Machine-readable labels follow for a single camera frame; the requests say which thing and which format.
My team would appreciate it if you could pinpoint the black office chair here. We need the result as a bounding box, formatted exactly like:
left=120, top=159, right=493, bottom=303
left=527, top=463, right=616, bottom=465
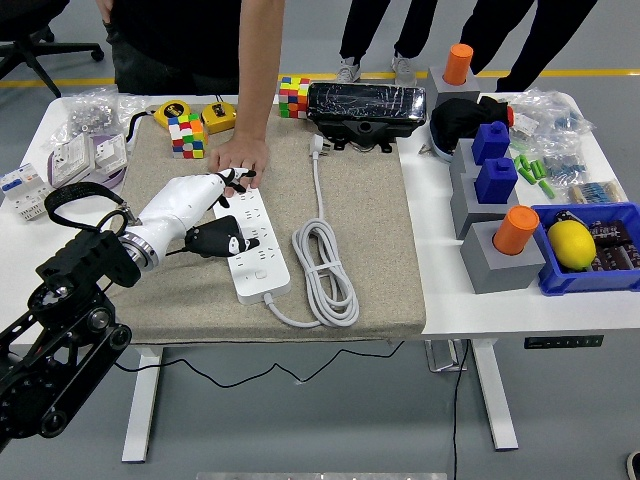
left=0, top=0, right=105, bottom=99

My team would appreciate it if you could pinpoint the large clear parts bag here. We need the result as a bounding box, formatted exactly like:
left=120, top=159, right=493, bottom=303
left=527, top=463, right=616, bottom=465
left=499, top=87, right=599, bottom=151

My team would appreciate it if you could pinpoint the white power cable with plug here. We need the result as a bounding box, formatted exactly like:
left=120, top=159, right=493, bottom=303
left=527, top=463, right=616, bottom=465
left=260, top=132, right=361, bottom=330

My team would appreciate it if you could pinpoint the white blue rounded base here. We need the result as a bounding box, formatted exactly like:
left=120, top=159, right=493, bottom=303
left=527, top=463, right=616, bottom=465
left=430, top=134, right=459, bottom=164

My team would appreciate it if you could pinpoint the large white socket plate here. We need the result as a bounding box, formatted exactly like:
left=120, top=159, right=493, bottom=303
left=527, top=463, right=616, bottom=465
left=51, top=132, right=97, bottom=190

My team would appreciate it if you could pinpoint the orange cylinder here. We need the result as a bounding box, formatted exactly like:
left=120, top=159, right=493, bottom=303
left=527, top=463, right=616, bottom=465
left=492, top=204, right=540, bottom=256
left=443, top=43, right=475, bottom=86

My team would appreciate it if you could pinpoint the clear bag of nuts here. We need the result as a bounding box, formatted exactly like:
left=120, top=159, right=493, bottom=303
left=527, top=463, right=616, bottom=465
left=42, top=84, right=151, bottom=151

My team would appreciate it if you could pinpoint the plain grey block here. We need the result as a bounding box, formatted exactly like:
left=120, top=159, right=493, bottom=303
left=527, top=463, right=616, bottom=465
left=449, top=172, right=521, bottom=240

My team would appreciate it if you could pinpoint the blue block with knob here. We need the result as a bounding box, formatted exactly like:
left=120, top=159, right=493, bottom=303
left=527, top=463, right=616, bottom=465
left=471, top=120, right=511, bottom=166
left=473, top=156, right=519, bottom=204

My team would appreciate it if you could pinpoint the black film-wrapped device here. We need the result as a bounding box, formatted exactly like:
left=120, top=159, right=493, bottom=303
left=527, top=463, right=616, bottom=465
left=305, top=81, right=429, bottom=154

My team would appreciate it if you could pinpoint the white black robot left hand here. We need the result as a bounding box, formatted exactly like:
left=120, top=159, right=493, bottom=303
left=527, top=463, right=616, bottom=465
left=124, top=167, right=261, bottom=274

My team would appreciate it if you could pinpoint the white table leg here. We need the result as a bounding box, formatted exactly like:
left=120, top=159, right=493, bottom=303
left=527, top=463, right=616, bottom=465
left=469, top=338, right=520, bottom=452
left=121, top=344, right=166, bottom=464

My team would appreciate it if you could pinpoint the person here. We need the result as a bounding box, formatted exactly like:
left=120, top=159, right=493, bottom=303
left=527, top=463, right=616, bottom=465
left=458, top=0, right=599, bottom=94
left=97, top=0, right=246, bottom=96
left=335, top=0, right=439, bottom=87

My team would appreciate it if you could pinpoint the bag of blue components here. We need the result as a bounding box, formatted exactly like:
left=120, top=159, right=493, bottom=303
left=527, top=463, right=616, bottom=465
left=542, top=144, right=589, bottom=184

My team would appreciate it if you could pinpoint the person's left hand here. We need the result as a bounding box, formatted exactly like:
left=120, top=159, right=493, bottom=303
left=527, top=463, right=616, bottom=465
left=207, top=130, right=271, bottom=191

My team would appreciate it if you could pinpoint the black table control panel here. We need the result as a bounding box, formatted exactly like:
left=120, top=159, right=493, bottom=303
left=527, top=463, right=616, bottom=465
left=523, top=334, right=605, bottom=350

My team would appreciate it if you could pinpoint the black plug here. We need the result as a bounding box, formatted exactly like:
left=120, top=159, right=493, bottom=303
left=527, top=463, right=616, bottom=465
left=194, top=214, right=243, bottom=257

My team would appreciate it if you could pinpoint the square yellow tape measure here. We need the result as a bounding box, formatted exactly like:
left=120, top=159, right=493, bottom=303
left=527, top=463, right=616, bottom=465
left=200, top=92, right=238, bottom=135

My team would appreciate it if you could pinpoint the blue plastic bin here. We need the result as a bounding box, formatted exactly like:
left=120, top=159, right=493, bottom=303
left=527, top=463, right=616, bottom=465
left=529, top=201, right=640, bottom=297

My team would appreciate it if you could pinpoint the bag of striped resistors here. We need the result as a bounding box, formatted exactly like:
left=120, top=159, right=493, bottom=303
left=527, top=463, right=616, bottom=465
left=567, top=179, right=626, bottom=204

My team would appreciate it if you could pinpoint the white power strip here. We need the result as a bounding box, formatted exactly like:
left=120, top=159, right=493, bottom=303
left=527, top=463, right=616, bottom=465
left=213, top=185, right=293, bottom=306

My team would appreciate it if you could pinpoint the black hanging cable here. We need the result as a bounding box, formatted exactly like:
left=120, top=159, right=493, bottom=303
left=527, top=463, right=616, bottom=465
left=451, top=339, right=471, bottom=480

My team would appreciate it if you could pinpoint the round yellow tape measure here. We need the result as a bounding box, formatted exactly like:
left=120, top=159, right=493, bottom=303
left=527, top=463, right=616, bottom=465
left=123, top=98, right=194, bottom=152

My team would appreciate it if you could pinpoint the small white socket plate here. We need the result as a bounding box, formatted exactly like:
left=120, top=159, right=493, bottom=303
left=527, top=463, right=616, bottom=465
left=92, top=133, right=129, bottom=174

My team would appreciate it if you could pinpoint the black cloth bundle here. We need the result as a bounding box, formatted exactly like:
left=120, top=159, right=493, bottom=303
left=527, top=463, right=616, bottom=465
left=429, top=94, right=511, bottom=151

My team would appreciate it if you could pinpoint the grey-brown mat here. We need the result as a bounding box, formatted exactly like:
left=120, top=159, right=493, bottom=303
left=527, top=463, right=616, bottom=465
left=91, top=102, right=427, bottom=347

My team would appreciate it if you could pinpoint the dark brown capacitor pile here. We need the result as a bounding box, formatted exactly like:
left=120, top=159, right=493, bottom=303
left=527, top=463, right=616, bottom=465
left=587, top=218, right=640, bottom=272

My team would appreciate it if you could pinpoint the multicolour puzzle cube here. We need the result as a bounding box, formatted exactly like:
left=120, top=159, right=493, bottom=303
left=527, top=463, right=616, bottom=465
left=277, top=75, right=312, bottom=120
left=167, top=113, right=208, bottom=160

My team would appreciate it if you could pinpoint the white circuit breaker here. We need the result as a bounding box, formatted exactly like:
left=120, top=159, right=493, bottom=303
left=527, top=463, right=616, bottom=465
left=0, top=162, right=59, bottom=222

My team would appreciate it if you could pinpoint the yellow lemon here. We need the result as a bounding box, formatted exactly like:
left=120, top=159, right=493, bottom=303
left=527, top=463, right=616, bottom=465
left=546, top=219, right=597, bottom=273

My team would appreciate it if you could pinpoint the thin black plug cord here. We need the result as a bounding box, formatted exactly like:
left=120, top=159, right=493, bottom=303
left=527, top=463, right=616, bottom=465
left=113, top=244, right=405, bottom=389

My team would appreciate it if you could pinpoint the grey block with round hole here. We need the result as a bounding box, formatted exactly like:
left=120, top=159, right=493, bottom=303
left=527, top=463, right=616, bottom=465
left=424, top=66, right=481, bottom=109
left=459, top=219, right=547, bottom=295

